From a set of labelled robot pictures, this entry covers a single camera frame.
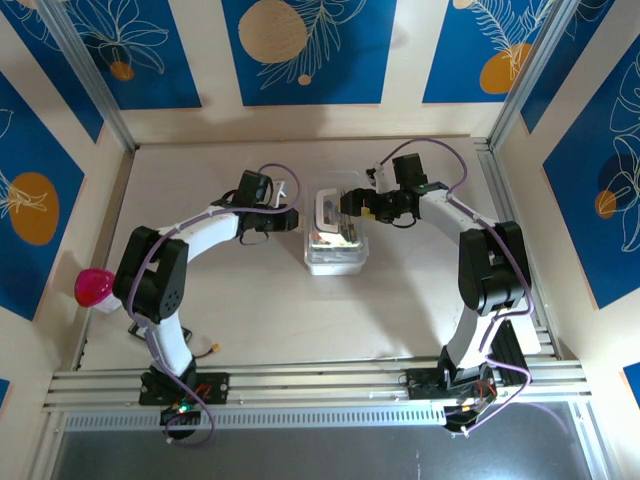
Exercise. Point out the clear plastic tool box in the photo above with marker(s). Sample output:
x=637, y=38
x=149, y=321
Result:
x=332, y=262

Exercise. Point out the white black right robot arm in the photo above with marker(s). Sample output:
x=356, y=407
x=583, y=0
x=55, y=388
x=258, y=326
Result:
x=450, y=205

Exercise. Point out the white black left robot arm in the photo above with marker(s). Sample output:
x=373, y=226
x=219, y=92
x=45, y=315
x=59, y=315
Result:
x=210, y=230

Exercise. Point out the black bit holder case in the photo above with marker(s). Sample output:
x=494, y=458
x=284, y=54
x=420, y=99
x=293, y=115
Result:
x=136, y=330

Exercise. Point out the magenta dome white base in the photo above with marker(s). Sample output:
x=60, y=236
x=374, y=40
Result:
x=92, y=287

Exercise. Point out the black aluminium extrusion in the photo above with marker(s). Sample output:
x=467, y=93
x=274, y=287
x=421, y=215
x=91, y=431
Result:
x=510, y=350

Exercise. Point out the white flat plate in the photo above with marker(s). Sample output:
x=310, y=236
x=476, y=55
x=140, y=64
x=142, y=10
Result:
x=540, y=342

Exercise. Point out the left controller board green light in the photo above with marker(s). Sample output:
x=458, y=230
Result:
x=180, y=412

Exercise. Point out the aluminium side rail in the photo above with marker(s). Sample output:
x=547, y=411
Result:
x=502, y=195

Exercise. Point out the aluminium corner post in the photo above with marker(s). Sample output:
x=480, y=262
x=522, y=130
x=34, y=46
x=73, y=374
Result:
x=98, y=90
x=529, y=75

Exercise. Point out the aluminium front frame rails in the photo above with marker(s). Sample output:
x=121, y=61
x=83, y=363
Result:
x=325, y=380

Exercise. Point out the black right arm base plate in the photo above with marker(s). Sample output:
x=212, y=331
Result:
x=420, y=385

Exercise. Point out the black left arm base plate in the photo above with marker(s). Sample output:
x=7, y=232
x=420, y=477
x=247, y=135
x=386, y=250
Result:
x=215, y=387

